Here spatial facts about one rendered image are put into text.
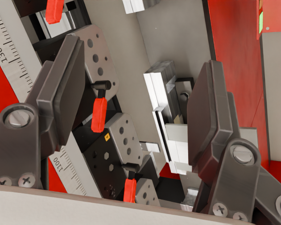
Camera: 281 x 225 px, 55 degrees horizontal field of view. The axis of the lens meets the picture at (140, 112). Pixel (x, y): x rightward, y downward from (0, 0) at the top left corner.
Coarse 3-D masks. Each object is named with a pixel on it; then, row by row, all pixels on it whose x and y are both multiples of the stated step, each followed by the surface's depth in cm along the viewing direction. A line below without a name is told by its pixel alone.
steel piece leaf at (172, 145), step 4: (168, 140) 86; (168, 144) 87; (172, 144) 86; (172, 148) 87; (176, 148) 86; (172, 152) 88; (176, 152) 87; (172, 156) 89; (176, 156) 88; (172, 160) 90; (176, 160) 89
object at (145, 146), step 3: (141, 141) 93; (141, 144) 92; (144, 144) 92; (147, 144) 91; (150, 144) 90; (153, 144) 90; (156, 144) 89; (141, 147) 93; (144, 147) 93; (147, 147) 92; (150, 147) 91; (153, 147) 90; (156, 147) 90; (159, 147) 90; (144, 150) 94; (147, 150) 93; (150, 150) 92; (153, 150) 91; (156, 150) 91; (159, 150) 90
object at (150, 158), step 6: (144, 156) 79; (150, 156) 78; (144, 162) 76; (150, 162) 78; (144, 168) 75; (150, 168) 78; (156, 168) 83; (144, 174) 75; (150, 174) 78; (156, 174) 81; (156, 180) 81; (156, 186) 81
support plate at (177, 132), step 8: (168, 128) 83; (176, 128) 82; (184, 128) 80; (240, 128) 71; (248, 128) 70; (256, 128) 69; (168, 136) 85; (176, 136) 83; (184, 136) 82; (248, 136) 71; (256, 136) 70; (256, 144) 71; (184, 168) 89
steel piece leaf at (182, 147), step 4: (176, 144) 85; (180, 144) 84; (184, 144) 83; (180, 148) 85; (184, 148) 84; (180, 152) 86; (184, 152) 85; (180, 156) 87; (184, 156) 86; (180, 160) 88; (184, 160) 87
